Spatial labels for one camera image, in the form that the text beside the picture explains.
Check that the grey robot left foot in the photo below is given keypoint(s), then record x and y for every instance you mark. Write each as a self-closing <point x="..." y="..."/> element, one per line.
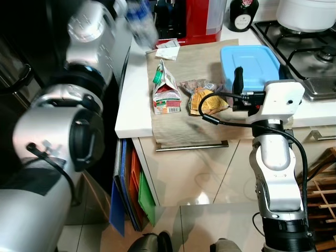
<point x="149" y="244"/>

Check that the clear plastic water bottle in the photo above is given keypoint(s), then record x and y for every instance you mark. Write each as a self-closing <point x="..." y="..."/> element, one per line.
<point x="140" y="23"/>

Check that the grey robot foot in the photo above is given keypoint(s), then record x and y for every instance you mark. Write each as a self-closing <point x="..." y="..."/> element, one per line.
<point x="149" y="244"/>
<point x="226" y="247"/>

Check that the steel gas stove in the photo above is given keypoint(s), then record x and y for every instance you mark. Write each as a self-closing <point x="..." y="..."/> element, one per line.
<point x="315" y="88"/>

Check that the beige counter mat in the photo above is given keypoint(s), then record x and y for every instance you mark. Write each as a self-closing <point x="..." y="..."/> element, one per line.
<point x="199" y="63"/>

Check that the dark patterned snack bag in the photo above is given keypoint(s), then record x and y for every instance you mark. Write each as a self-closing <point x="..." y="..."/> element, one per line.
<point x="194" y="85"/>

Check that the drink carton with green cap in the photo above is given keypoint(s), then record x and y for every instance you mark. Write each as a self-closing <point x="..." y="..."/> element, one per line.
<point x="167" y="97"/>

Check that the yellow snack bag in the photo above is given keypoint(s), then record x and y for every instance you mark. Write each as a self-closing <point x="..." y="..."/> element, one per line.
<point x="212" y="104"/>

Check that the orange board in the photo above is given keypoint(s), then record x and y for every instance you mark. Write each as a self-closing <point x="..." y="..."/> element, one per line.
<point x="135" y="178"/>

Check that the red and black coffee machine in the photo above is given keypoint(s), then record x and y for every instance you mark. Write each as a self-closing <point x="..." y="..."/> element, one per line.
<point x="202" y="21"/>

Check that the cream kitchen cabinet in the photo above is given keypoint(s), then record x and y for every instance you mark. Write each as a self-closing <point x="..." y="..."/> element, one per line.
<point x="194" y="173"/>

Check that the white crumpled paper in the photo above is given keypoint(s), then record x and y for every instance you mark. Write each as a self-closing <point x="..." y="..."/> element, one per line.
<point x="168" y="51"/>

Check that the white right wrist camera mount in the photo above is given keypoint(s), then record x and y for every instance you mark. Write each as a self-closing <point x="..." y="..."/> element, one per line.
<point x="283" y="102"/>

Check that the green board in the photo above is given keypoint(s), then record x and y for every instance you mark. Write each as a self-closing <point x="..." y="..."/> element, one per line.
<point x="147" y="205"/>

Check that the white cooking pot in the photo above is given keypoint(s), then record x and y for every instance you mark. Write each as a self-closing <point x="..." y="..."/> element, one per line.
<point x="307" y="13"/>

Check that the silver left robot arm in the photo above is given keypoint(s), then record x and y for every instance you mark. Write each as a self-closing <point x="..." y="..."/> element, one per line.
<point x="52" y="131"/>

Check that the dark round labelled bottle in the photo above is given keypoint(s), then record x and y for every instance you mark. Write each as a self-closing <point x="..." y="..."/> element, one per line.
<point x="242" y="21"/>

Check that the wooden slatted rack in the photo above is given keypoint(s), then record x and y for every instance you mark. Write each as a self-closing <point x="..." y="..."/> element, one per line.
<point x="328" y="157"/>

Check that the blue plastic food container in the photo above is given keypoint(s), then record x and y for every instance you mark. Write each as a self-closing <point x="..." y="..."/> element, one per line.
<point x="254" y="60"/>

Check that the grey robot right foot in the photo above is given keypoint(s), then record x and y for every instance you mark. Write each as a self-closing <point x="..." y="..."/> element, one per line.
<point x="226" y="247"/>

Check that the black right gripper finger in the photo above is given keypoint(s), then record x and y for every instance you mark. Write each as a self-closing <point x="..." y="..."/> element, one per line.
<point x="239" y="80"/>
<point x="283" y="73"/>

